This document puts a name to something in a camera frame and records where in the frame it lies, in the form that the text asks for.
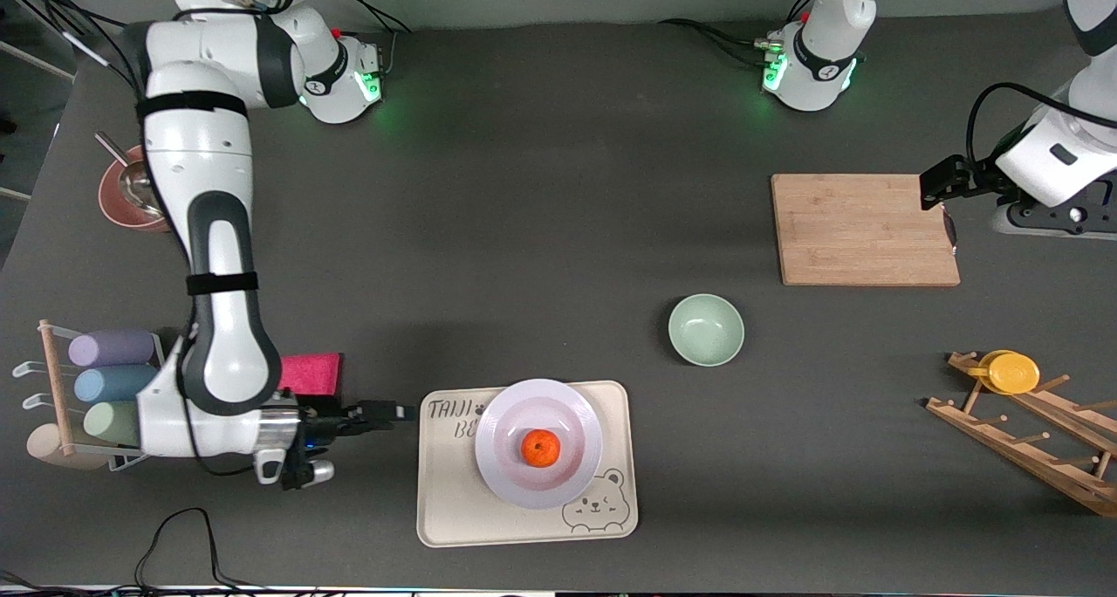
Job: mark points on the cream bear print tray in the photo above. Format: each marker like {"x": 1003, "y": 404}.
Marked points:
{"x": 454, "y": 510}

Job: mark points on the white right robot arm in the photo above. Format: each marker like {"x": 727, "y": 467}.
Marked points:
{"x": 205, "y": 187}

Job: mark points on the wooden peg drying rack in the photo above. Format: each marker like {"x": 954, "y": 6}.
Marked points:
{"x": 1030, "y": 453}

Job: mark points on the blue cup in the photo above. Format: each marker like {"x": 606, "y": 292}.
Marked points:
{"x": 113, "y": 384}

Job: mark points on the metal scoop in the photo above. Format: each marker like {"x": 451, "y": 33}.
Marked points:
{"x": 140, "y": 182}

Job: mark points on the orange fruit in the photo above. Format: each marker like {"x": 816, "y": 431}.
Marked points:
{"x": 541, "y": 449}

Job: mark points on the pink folded cloth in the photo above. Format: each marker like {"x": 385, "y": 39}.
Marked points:
{"x": 314, "y": 374}

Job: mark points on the beige cup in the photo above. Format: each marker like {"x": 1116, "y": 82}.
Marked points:
{"x": 44, "y": 444}

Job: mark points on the wooden rod of cup rack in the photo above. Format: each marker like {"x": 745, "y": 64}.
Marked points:
{"x": 57, "y": 387}

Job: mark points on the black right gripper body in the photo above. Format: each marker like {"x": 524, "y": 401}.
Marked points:
{"x": 325, "y": 424}

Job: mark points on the wooden cutting board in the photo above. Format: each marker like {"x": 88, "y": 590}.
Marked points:
{"x": 846, "y": 230}

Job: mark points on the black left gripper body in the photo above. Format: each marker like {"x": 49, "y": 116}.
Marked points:
{"x": 970, "y": 178}

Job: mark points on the yellow cup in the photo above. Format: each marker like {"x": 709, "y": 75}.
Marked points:
{"x": 1012, "y": 373}

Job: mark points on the white round plate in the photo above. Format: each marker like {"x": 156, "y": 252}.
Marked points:
{"x": 506, "y": 470}

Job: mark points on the pale green bowl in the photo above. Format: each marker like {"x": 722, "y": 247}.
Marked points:
{"x": 706, "y": 330}

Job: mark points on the pink bowl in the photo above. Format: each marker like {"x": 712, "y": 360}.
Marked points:
{"x": 118, "y": 209}

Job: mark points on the green cup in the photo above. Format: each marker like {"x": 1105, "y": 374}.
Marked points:
{"x": 109, "y": 423}

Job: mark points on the purple cup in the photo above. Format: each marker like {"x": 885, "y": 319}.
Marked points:
{"x": 112, "y": 348}

